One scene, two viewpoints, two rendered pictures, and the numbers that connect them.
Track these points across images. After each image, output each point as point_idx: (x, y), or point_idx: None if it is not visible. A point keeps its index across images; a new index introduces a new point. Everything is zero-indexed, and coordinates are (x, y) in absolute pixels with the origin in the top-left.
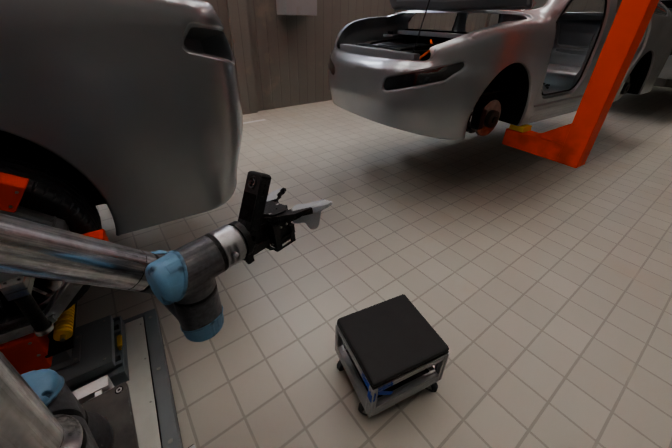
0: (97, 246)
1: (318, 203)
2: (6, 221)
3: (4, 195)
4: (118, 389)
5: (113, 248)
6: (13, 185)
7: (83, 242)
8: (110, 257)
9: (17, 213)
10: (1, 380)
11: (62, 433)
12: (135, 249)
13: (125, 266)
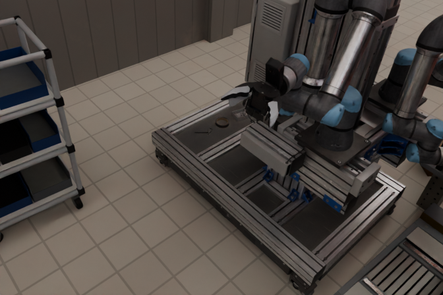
0: (338, 58)
1: (231, 90)
2: (356, 24)
3: None
4: (339, 162)
5: (336, 66)
6: None
7: (341, 52)
8: (332, 64)
9: None
10: (314, 35)
11: (307, 75)
12: (335, 81)
13: (327, 73)
